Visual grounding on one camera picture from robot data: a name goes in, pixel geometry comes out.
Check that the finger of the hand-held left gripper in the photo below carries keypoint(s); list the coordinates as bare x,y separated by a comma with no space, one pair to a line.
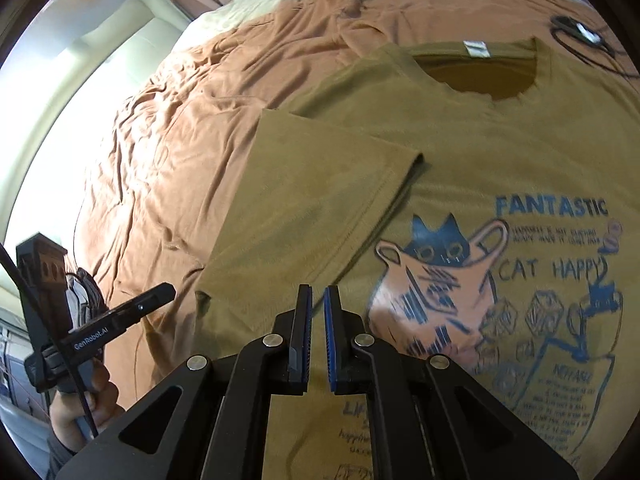
150,300

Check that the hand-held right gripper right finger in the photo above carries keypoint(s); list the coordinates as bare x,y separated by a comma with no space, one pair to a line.
332,340

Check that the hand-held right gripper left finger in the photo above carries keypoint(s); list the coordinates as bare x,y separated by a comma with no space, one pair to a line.
302,340

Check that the olive cat print t-shirt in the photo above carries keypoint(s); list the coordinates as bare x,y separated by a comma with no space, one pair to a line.
450,135

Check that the person's left hand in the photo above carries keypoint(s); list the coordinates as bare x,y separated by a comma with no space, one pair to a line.
67,412

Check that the orange blanket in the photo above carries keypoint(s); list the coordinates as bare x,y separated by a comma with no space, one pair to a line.
200,110

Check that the cream padded headboard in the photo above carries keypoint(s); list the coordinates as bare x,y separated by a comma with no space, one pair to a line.
75,60

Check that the small black white device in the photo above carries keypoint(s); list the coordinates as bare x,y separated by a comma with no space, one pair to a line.
582,30

